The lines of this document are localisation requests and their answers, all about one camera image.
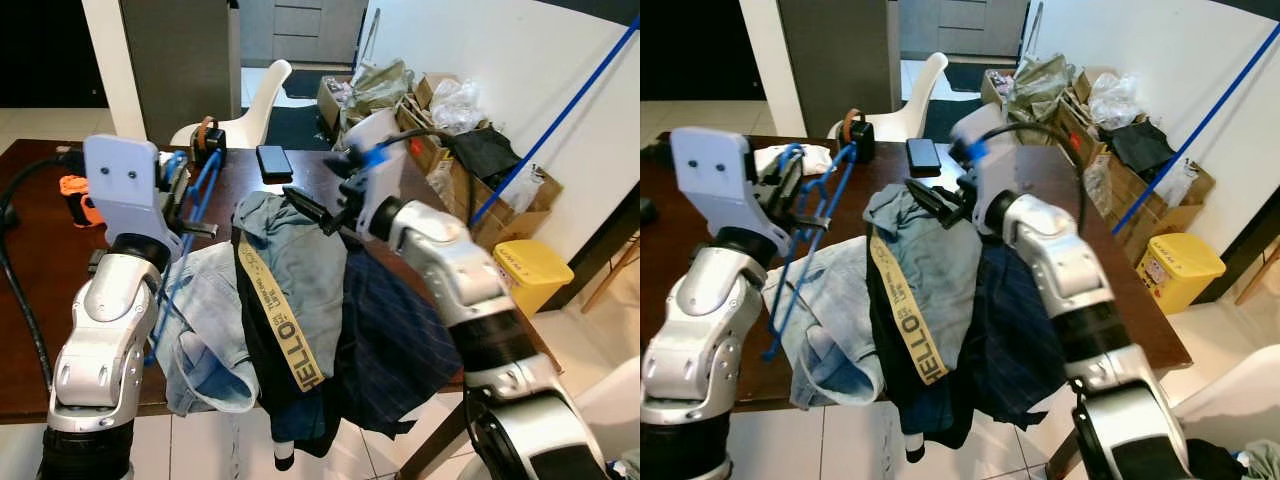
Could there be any light blue denim garment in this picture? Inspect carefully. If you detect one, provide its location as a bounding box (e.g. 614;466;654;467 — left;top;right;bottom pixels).
762;235;886;406
150;240;263;416

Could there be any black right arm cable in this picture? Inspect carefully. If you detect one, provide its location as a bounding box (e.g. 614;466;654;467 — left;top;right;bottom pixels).
985;120;1091;231
380;125;479;226

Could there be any blue pole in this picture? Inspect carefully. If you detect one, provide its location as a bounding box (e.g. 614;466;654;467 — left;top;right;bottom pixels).
1112;22;1280;236
470;15;641;226

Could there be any navy striped garment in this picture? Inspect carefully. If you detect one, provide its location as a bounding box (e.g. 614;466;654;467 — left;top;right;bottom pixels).
330;245;466;441
960;240;1071;431

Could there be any black device brown strap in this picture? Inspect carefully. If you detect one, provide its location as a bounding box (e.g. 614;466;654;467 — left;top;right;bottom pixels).
190;115;228;166
842;108;879;163

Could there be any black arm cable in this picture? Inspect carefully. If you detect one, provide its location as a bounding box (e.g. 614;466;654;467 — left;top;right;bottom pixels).
380;125;479;226
985;120;1091;231
0;150;91;396

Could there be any blue plastic hanger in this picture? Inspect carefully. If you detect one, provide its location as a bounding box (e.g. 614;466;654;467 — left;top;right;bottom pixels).
765;140;861;363
145;140;226;366

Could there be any olive crumpled bag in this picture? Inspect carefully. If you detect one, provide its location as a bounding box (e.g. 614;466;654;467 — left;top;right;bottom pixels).
340;58;413;126
1005;52;1076;116

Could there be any white cloth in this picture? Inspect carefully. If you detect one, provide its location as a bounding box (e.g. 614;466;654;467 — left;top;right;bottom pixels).
755;145;833;178

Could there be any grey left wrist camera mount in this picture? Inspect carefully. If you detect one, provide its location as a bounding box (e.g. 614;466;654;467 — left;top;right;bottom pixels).
670;126;771;233
83;135;186;236

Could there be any black garment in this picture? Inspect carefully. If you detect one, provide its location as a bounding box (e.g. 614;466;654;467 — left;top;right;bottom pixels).
865;250;976;463
235;240;346;471

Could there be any black cloth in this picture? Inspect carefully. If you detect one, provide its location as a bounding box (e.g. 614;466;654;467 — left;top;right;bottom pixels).
1110;120;1176;176
455;128;521;186

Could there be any grey drawer cabinet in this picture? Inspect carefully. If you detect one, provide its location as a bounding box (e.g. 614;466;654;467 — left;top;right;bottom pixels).
898;0;1031;61
238;0;371;66

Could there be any yellow plastic bin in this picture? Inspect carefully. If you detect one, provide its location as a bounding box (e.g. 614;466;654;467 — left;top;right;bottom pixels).
492;238;576;319
1135;232;1228;316

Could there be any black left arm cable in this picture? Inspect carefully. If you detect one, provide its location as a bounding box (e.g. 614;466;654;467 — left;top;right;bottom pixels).
0;150;91;396

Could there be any brown cardboard box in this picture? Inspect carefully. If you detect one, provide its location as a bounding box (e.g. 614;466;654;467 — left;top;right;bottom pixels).
1055;88;1216;266
395;95;561;251

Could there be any grey-blue shirt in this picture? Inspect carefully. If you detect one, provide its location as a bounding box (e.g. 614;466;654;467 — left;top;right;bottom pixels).
865;183;986;346
235;190;349;346

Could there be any white plastic bag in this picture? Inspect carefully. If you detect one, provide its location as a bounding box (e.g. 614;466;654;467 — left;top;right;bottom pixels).
1088;72;1141;131
430;78;483;136

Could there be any white plastic chair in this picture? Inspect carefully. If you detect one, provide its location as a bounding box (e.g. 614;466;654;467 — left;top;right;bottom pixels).
170;58;294;149
575;355;641;480
828;50;949;141
1170;345;1280;480

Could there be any black phone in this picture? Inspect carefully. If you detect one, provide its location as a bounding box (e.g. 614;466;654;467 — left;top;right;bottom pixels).
256;145;294;183
906;138;943;179

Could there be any yellow printed strap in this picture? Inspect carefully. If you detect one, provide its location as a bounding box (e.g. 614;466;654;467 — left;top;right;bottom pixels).
235;232;328;393
868;228;951;386

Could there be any orange black tool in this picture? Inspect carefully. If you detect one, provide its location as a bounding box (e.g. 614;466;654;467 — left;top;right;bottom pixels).
58;175;106;229

